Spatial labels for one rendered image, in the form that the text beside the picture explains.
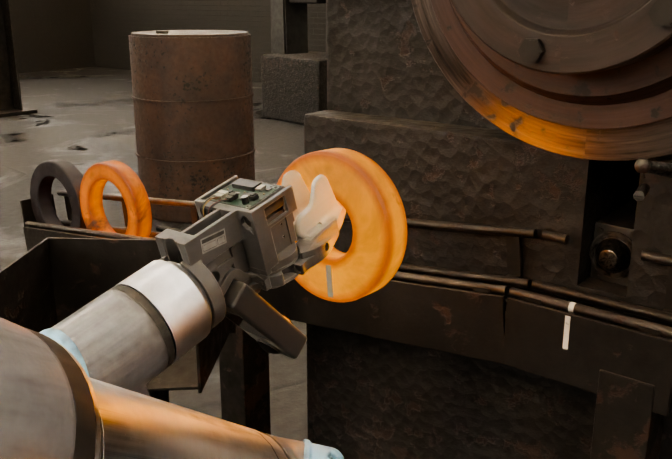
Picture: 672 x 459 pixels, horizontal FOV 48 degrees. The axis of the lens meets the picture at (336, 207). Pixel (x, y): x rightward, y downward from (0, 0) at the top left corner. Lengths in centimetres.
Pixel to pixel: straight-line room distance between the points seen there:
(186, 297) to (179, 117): 299
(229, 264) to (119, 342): 13
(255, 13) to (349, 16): 850
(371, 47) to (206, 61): 242
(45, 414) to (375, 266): 49
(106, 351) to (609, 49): 49
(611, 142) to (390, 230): 26
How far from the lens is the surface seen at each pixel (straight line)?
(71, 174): 157
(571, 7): 75
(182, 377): 94
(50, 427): 27
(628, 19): 72
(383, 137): 108
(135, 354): 56
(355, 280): 74
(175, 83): 354
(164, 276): 59
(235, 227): 63
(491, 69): 85
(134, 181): 142
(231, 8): 996
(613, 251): 97
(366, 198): 71
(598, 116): 81
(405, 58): 111
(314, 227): 70
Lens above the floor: 105
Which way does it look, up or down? 16 degrees down
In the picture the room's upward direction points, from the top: straight up
